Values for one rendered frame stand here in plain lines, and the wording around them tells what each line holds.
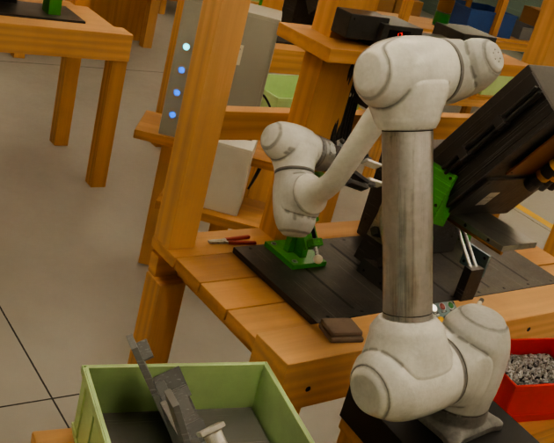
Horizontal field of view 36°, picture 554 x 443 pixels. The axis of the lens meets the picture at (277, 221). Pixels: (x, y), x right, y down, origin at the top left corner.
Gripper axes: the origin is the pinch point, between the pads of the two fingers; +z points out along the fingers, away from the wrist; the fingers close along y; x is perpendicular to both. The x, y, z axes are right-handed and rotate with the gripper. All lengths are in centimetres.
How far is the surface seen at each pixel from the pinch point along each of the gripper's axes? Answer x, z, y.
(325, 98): 10.9, -3.9, 26.9
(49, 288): 192, 14, 15
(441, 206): -7.5, 21.2, -7.7
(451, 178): -12.6, 20.2, -1.2
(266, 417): 2, -47, -69
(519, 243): -19.7, 40.2, -19.1
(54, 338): 168, 2, -14
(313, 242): 22.3, -2.4, -14.5
